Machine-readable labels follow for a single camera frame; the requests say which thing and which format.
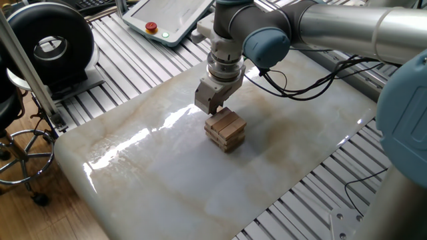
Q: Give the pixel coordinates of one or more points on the grey Schunk gripper body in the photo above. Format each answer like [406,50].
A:
[217,95]

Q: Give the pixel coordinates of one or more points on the light wooden jenga block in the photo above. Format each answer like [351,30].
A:
[234,140]
[208,131]
[231,128]
[225,121]
[215,143]
[219,109]
[214,133]
[242,131]
[220,116]
[235,136]
[235,143]
[214,137]

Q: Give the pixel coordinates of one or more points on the silver grey UR5 robot arm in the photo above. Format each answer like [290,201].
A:
[333,30]

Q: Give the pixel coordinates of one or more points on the silver force torque sensor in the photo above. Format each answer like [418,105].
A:
[225,68]

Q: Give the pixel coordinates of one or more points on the white teach pendant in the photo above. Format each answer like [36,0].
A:
[160,16]

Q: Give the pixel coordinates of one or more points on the white marble board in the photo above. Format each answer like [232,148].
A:
[150,186]

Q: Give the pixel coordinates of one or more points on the black keyboard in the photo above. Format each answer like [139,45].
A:
[90,3]

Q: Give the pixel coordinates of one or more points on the black stool chrome base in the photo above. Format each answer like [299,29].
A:
[10,110]

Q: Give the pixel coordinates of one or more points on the aluminium frame post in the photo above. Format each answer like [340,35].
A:
[120,6]
[31,68]

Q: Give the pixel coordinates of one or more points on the aluminium side rail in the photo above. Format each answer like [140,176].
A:
[363,90]

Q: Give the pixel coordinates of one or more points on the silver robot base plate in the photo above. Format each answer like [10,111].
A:
[343,223]

